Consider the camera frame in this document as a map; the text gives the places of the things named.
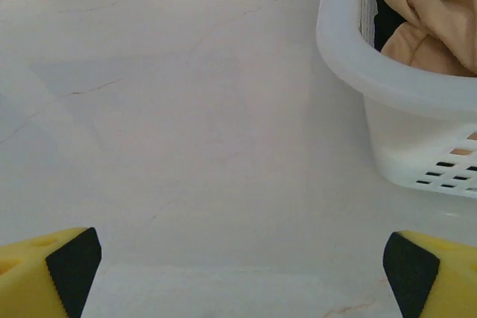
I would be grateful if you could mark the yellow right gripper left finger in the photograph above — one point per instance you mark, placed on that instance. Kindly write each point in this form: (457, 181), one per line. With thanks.
(33, 280)

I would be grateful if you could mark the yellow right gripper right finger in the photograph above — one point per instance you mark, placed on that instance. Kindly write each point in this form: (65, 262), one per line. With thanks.
(447, 284)

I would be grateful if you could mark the white plastic laundry basket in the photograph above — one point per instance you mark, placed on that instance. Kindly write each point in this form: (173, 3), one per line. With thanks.
(391, 83)

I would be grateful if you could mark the beige t-shirt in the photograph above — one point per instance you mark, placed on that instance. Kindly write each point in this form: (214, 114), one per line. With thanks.
(439, 16)

